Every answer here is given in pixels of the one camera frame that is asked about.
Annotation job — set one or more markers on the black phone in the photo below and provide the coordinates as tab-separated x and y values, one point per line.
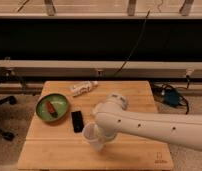
77	121

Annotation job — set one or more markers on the green plate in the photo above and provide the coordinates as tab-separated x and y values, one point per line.
60	103

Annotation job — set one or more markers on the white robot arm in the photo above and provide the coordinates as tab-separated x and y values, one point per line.
112	118

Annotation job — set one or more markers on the brown food piece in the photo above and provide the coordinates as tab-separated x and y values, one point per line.
51	109

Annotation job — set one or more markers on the blue power box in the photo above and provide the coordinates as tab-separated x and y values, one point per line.
171	98

